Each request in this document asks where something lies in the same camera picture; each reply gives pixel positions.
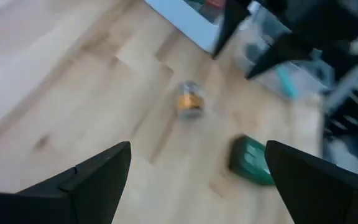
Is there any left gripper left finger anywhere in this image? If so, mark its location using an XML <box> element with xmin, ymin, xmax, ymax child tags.
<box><xmin>0</xmin><ymin>141</ymin><xmax>132</xmax><ymax>224</ymax></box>

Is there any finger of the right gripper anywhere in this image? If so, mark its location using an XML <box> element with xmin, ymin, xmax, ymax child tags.
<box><xmin>246</xmin><ymin>32</ymin><xmax>313</xmax><ymax>80</ymax></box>
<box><xmin>211</xmin><ymin>0</ymin><xmax>251</xmax><ymax>60</ymax></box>

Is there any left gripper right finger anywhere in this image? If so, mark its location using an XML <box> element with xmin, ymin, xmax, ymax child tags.
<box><xmin>264</xmin><ymin>139</ymin><xmax>358</xmax><ymax>224</ymax></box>

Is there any clear plastic bin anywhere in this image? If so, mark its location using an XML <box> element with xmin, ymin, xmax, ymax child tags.
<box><xmin>232</xmin><ymin>4</ymin><xmax>331</xmax><ymax>102</ymax></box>

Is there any white plastic bin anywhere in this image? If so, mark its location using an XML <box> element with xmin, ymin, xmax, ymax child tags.
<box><xmin>144</xmin><ymin>0</ymin><xmax>231</xmax><ymax>54</ymax></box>

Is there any green spice tin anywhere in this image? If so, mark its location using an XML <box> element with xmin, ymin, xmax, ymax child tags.
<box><xmin>227</xmin><ymin>134</ymin><xmax>276</xmax><ymax>187</ymax></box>

